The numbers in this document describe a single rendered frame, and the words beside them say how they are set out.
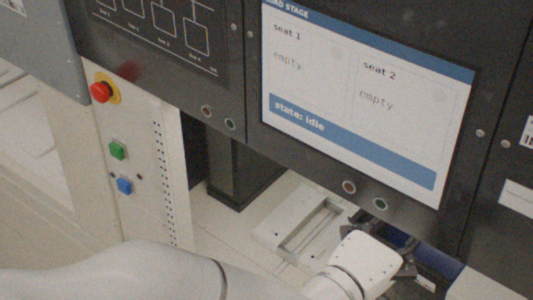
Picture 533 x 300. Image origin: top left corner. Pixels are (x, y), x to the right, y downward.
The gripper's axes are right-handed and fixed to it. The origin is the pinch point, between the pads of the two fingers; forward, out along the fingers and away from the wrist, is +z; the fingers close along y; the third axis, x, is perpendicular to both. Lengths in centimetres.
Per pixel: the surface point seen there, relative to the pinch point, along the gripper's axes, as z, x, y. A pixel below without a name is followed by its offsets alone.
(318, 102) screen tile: -17.0, 35.6, -6.3
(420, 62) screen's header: -16, 47, 6
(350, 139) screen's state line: -16.7, 32.0, -1.0
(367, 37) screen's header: -17, 48, 0
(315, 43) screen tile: -17.1, 44.1, -7.5
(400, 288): 3.4, -18.5, 1.6
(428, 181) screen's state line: -16.1, 31.3, 10.3
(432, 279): 2.9, -9.9, 7.2
